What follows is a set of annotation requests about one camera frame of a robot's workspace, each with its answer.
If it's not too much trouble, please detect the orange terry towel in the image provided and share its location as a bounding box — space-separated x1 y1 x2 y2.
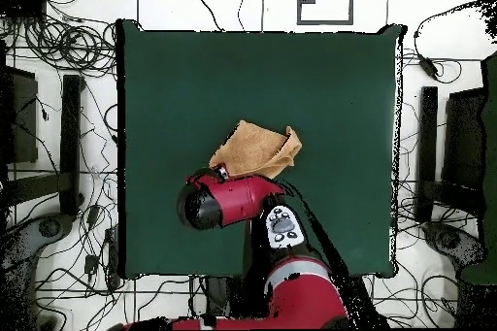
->
208 119 303 181

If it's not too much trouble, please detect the black flat panel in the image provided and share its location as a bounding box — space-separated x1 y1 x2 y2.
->
442 87 486 192

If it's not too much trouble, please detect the dark green table cloth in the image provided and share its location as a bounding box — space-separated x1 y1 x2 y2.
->
116 18 407 280

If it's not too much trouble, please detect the black power strip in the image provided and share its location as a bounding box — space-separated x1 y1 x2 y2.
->
104 225 122 289

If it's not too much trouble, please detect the small black plug adapter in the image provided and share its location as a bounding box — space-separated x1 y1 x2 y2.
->
83 254 100 275

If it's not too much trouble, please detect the black power adapter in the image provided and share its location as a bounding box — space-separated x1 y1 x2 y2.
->
417 55 440 79

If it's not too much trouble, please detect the black electronics box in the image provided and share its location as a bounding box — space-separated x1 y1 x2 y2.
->
0 0 48 19

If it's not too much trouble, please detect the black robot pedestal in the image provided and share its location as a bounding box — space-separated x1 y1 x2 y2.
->
205 276 249 318

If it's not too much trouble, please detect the black camera stand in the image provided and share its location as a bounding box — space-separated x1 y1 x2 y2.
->
413 85 486 225
7 74 84 217

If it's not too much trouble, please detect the coiled black cable bundle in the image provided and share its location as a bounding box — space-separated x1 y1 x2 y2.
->
22 16 117 78

